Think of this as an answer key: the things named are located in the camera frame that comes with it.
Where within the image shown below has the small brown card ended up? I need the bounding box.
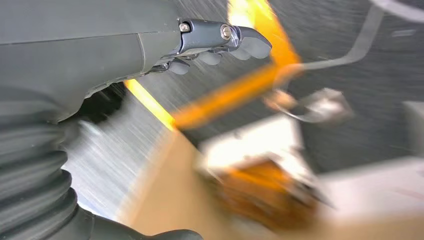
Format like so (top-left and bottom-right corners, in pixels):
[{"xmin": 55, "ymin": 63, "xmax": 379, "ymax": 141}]
[{"xmin": 263, "ymin": 88, "xmax": 299, "ymax": 113}]

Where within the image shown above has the wooden card organizer box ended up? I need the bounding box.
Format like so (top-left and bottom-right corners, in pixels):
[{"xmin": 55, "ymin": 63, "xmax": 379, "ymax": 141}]
[{"xmin": 211, "ymin": 157, "xmax": 332, "ymax": 233}]

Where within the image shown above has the yellow floor tape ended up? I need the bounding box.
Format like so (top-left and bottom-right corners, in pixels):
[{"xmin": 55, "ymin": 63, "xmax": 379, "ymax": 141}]
[{"xmin": 124, "ymin": 0, "xmax": 302, "ymax": 132}]

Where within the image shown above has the clear acrylic holder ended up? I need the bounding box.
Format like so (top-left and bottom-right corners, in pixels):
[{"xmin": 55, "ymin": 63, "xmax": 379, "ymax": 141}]
[{"xmin": 288, "ymin": 87, "xmax": 355, "ymax": 126}]

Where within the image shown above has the thin white cable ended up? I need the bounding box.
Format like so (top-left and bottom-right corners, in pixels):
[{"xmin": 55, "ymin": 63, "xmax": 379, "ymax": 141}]
[{"xmin": 299, "ymin": 4, "xmax": 385, "ymax": 71}]

